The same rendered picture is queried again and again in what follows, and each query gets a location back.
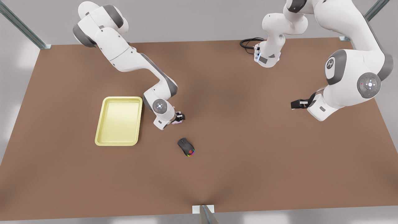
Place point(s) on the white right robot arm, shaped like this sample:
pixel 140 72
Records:
pixel 115 49

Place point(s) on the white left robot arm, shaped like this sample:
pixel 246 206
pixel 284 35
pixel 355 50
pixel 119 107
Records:
pixel 348 65

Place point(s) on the black computer mouse rainbow light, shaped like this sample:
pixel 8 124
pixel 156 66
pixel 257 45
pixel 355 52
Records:
pixel 186 146

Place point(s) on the yellow rectangular tray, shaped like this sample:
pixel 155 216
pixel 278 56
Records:
pixel 119 121

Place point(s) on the silver frame post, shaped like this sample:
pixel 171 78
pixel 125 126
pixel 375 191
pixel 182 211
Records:
pixel 205 213
pixel 25 28
pixel 373 12

